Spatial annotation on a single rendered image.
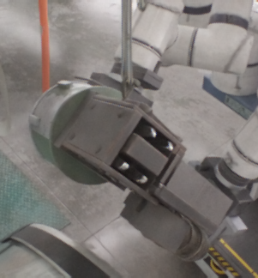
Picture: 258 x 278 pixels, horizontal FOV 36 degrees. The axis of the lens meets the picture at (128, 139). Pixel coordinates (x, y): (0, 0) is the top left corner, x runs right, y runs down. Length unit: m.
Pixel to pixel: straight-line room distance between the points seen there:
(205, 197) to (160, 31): 0.38
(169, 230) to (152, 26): 0.42
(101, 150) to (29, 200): 1.92
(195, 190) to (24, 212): 1.86
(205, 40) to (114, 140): 0.50
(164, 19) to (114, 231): 1.53
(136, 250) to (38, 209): 0.60
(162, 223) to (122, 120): 0.14
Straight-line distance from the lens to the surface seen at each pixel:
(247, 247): 1.80
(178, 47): 0.90
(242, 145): 0.82
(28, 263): 0.61
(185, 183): 0.49
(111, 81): 0.76
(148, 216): 0.52
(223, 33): 0.90
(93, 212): 2.25
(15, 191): 2.42
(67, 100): 0.56
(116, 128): 0.45
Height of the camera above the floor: 1.78
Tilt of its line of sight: 42 degrees down
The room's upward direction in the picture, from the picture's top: straight up
